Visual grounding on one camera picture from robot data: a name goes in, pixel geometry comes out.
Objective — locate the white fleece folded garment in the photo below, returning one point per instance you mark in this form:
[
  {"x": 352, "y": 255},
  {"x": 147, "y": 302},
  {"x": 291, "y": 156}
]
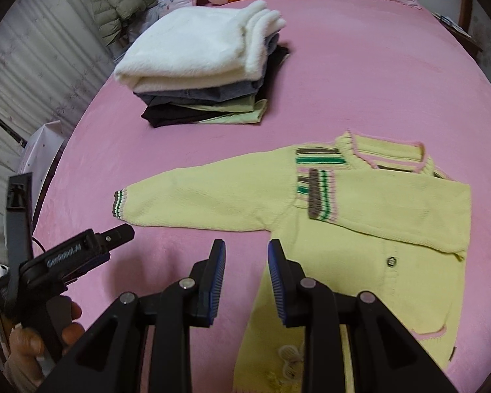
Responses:
[{"x": 200, "y": 47}]

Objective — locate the black folded garment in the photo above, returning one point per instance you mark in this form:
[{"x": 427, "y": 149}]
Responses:
[{"x": 172, "y": 114}]

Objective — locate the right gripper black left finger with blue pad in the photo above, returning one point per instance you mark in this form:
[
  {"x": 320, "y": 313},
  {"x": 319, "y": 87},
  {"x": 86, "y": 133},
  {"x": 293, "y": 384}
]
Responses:
[{"x": 144, "y": 340}]

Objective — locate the white box by bed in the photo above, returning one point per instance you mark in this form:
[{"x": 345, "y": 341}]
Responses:
[{"x": 39, "y": 155}]

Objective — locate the yellow striped knit sweater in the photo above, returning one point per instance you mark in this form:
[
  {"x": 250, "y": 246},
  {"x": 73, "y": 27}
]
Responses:
[{"x": 358, "y": 214}]

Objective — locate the person's left hand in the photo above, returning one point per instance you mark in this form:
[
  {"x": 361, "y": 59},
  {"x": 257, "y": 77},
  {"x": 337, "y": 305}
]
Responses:
[{"x": 22, "y": 369}]

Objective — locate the wooden nightstand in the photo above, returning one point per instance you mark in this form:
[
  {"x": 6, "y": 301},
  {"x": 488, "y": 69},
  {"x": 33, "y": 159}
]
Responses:
[{"x": 465, "y": 40}]

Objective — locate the pink bed sheet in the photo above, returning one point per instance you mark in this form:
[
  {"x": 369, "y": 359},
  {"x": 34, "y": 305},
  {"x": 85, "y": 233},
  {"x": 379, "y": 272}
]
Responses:
[{"x": 373, "y": 67}]

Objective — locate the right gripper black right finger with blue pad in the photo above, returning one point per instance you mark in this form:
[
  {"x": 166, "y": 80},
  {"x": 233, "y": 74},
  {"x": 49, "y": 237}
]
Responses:
[{"x": 350, "y": 341}]

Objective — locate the beige curtain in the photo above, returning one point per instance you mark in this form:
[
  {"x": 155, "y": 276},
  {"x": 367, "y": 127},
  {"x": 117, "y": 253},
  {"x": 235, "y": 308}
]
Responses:
[{"x": 52, "y": 64}]

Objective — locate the light green folded garment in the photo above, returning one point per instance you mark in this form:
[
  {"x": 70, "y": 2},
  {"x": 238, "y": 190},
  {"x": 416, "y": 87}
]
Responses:
[{"x": 253, "y": 117}]

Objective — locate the grey folded garment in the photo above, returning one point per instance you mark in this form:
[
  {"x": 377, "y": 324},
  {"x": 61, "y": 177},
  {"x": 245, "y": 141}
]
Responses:
[{"x": 215, "y": 95}]

